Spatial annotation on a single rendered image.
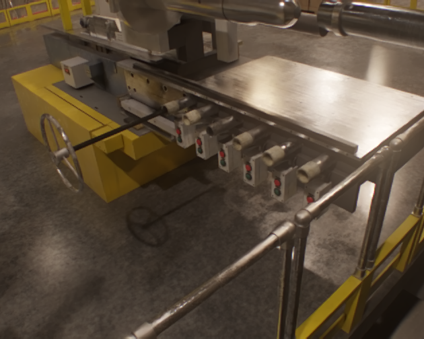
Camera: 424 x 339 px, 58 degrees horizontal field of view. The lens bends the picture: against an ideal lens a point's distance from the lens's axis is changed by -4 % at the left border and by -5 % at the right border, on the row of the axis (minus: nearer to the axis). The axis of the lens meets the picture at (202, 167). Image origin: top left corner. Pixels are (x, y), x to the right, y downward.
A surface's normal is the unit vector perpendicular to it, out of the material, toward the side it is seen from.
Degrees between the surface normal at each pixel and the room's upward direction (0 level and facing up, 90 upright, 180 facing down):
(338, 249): 0
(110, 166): 90
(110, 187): 90
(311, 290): 0
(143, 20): 90
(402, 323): 0
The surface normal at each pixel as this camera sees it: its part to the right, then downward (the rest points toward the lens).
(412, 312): -0.07, -0.84
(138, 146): 0.65, 0.37
